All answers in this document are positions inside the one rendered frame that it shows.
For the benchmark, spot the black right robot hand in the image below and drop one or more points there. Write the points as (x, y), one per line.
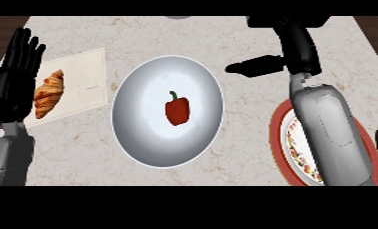
(296, 46)

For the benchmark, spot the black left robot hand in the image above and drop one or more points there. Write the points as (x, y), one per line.
(18, 73)

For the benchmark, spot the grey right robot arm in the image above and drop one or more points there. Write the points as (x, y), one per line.
(330, 129)

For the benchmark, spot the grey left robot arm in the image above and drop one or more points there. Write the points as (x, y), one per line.
(14, 153)

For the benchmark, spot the red-rimmed patterned bowl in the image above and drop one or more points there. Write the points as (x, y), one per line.
(290, 146)

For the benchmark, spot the red bell pepper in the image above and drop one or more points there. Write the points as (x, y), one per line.
(178, 109)

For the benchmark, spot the white plate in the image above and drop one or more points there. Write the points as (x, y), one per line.
(167, 111)

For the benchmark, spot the croissant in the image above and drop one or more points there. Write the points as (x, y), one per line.
(49, 94)

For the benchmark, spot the pale cutting board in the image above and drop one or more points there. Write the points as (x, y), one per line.
(79, 84)

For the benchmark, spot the grey round object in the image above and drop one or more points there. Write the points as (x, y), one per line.
(178, 17)

